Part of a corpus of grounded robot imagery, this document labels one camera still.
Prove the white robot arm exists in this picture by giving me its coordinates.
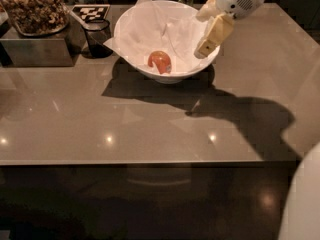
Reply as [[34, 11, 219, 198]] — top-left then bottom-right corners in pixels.
[[194, 0, 320, 240]]

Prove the black white marker card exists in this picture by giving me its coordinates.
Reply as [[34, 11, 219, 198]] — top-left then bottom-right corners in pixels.
[[71, 4, 110, 22]]

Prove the white paper liner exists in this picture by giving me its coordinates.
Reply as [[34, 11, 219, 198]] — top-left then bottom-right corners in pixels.
[[103, 0, 220, 75]]

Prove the dark metal box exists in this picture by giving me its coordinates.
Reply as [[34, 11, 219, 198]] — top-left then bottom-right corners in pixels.
[[0, 19, 86, 67]]

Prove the jar of snack mix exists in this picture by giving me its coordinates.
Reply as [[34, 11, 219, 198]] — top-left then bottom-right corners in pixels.
[[0, 0, 69, 37]]

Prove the red orange apple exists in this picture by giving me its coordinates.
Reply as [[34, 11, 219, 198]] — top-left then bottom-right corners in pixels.
[[147, 51, 172, 74]]

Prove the white bowl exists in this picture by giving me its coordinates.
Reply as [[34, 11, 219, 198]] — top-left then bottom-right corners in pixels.
[[113, 0, 221, 85]]

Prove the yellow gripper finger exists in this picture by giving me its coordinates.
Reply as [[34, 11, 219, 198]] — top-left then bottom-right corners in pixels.
[[196, 0, 220, 22], [194, 13, 234, 59]]

